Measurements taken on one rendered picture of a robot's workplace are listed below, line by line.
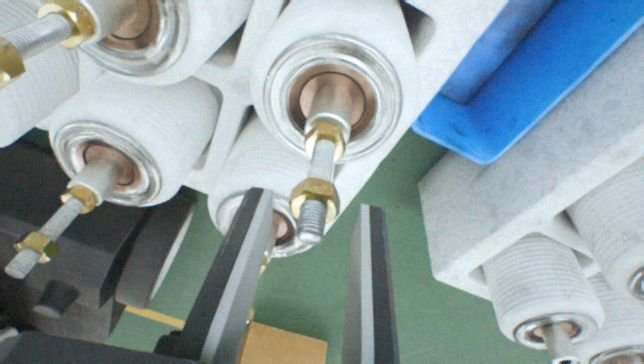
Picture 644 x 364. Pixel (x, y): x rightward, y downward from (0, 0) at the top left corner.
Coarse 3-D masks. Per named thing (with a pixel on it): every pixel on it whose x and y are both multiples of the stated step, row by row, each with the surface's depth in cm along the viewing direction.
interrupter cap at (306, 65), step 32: (288, 64) 16; (320, 64) 16; (352, 64) 16; (384, 64) 16; (288, 96) 18; (352, 96) 18; (384, 96) 17; (288, 128) 19; (352, 128) 19; (384, 128) 18
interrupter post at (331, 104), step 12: (324, 96) 16; (336, 96) 16; (348, 96) 17; (312, 108) 16; (324, 108) 15; (336, 108) 16; (348, 108) 16; (312, 120) 15; (324, 120) 15; (336, 120) 15; (348, 120) 16; (348, 132) 16
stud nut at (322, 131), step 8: (312, 128) 15; (320, 128) 15; (328, 128) 15; (336, 128) 15; (312, 136) 15; (320, 136) 14; (328, 136) 14; (336, 136) 14; (304, 144) 15; (312, 144) 15; (336, 144) 15; (344, 144) 15; (336, 152) 15; (344, 152) 15; (336, 160) 15
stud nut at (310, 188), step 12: (312, 180) 12; (324, 180) 12; (300, 192) 12; (312, 192) 12; (324, 192) 12; (336, 192) 12; (300, 204) 12; (324, 204) 12; (336, 204) 12; (336, 216) 12
